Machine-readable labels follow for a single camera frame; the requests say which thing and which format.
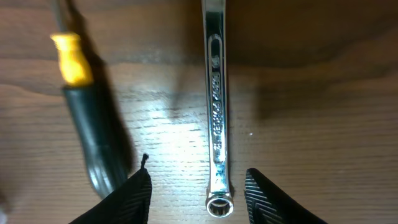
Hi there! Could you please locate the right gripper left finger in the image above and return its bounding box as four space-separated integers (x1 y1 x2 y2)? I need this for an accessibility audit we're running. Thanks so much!
70 154 152 224

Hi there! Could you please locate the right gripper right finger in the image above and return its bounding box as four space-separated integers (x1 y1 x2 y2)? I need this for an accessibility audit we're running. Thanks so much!
244 168 326 224

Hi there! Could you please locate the silver ring wrench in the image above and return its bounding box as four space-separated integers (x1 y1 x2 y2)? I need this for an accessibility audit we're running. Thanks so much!
201 0 234 218

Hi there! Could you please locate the black yellow screwdriver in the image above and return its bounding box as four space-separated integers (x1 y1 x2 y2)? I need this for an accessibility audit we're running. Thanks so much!
50 0 127 198

